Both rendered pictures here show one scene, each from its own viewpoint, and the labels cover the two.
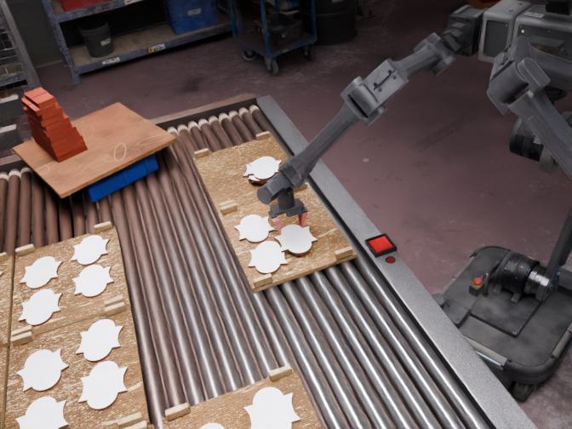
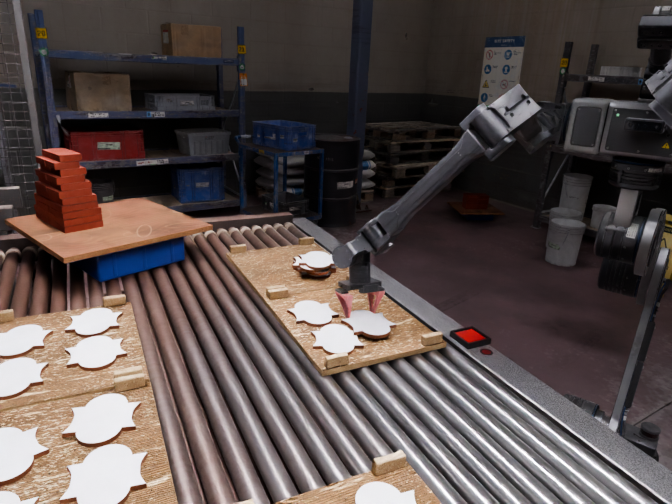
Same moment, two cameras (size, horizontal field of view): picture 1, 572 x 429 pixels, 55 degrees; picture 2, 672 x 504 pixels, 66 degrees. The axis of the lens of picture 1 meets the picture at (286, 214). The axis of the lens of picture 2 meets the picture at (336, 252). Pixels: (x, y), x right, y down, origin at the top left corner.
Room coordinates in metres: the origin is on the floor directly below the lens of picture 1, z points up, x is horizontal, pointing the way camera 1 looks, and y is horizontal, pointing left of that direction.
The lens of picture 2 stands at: (0.15, 0.32, 1.59)
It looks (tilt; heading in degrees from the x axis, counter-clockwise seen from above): 20 degrees down; 348
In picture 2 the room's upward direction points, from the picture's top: 3 degrees clockwise
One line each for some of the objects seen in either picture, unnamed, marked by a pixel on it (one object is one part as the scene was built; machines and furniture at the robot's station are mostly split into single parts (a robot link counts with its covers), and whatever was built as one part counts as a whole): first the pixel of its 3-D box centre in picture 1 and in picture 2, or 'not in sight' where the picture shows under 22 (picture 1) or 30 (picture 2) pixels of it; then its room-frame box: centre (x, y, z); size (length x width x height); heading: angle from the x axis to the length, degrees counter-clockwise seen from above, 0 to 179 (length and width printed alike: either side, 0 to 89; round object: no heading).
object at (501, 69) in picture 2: not in sight; (499, 75); (6.47, -2.97, 1.55); 0.61 x 0.02 x 0.91; 23
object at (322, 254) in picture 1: (283, 234); (348, 321); (1.39, 0.02, 0.93); 0.41 x 0.35 x 0.02; 15
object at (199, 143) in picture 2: not in sight; (203, 141); (5.90, 0.63, 0.76); 0.50 x 0.36 x 0.24; 119
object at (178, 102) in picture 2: not in sight; (180, 102); (5.81, 0.84, 1.16); 0.60 x 0.40 x 0.15; 115
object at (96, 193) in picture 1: (106, 162); (122, 245); (1.94, 0.70, 0.97); 0.31 x 0.31 x 0.10; 37
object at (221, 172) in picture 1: (247, 172); (292, 268); (1.79, 0.13, 0.93); 0.41 x 0.35 x 0.02; 16
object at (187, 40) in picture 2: not in sight; (191, 41); (5.88, 0.70, 1.74); 0.50 x 0.38 x 0.32; 113
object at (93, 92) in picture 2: not in sight; (98, 91); (5.58, 1.55, 1.26); 0.49 x 0.38 x 0.34; 119
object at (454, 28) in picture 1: (455, 39); (544, 124); (1.56, -0.58, 1.45); 0.09 x 0.08 x 0.12; 43
